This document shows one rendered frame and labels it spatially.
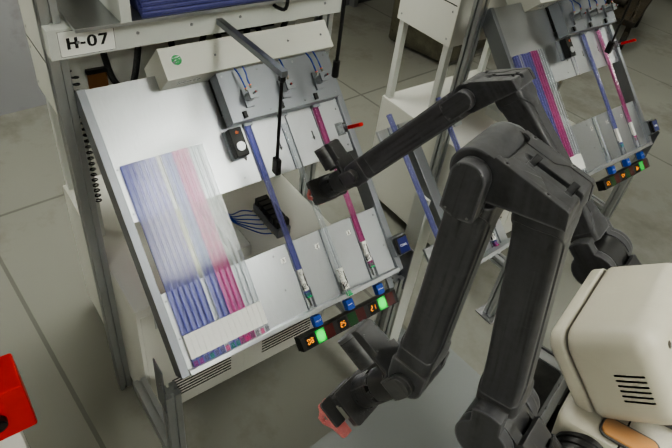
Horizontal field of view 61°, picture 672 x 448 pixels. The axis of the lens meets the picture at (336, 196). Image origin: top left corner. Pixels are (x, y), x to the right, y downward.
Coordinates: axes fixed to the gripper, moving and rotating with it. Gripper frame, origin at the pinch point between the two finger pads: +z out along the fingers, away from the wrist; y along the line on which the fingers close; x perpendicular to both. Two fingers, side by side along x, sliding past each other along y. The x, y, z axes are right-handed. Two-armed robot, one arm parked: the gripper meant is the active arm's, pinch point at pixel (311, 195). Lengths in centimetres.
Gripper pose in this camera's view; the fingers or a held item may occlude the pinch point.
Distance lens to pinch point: 156.9
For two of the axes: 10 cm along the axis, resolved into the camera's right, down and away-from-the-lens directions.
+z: -5.0, 2.3, 8.3
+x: 3.8, 9.2, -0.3
